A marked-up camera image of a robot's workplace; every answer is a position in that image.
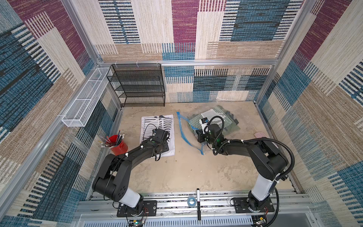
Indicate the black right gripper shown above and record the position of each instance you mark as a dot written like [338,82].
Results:
[200,137]

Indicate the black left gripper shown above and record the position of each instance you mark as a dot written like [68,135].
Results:
[167,147]

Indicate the clear vacuum bag blue zip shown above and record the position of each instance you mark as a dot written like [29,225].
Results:
[214,120]

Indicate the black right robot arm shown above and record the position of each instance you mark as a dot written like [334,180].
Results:
[273,160]

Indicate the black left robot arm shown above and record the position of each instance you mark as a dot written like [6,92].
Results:
[113,177]

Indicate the green patterned garment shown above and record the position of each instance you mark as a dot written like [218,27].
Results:
[231,123]

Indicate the red cup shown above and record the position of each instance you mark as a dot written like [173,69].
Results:
[120,148]

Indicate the pens in red cup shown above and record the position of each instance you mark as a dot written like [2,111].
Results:
[112,141]

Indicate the black marker pen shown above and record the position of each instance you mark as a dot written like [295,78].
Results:
[198,204]

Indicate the black mesh shelf rack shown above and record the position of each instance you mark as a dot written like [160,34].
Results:
[138,85]

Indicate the blue tape roll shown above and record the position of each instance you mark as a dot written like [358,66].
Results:
[192,202]

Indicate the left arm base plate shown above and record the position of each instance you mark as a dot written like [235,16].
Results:
[144,209]

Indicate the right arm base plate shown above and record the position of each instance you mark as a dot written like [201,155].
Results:
[250,205]

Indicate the white wire wall basket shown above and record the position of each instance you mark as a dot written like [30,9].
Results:
[83,106]

